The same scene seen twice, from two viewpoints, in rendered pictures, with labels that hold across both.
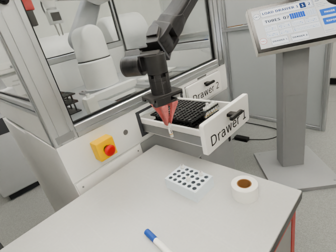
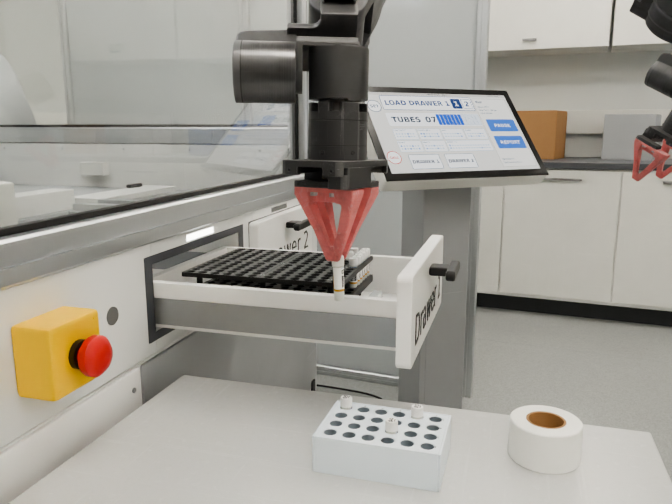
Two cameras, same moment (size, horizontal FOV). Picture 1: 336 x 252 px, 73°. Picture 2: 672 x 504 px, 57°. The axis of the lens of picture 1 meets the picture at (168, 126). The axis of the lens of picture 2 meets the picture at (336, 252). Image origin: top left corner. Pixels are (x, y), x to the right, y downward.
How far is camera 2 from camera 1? 0.37 m
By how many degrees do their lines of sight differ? 34
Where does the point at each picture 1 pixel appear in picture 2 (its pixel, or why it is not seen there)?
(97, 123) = (46, 259)
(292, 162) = not seen: hidden behind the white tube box
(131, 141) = (121, 351)
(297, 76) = (450, 251)
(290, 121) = (435, 358)
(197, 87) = (274, 229)
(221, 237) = not seen: outside the picture
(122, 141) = not seen: hidden behind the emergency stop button
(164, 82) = (363, 125)
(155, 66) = (352, 74)
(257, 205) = (592, 472)
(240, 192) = (555, 438)
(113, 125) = (85, 283)
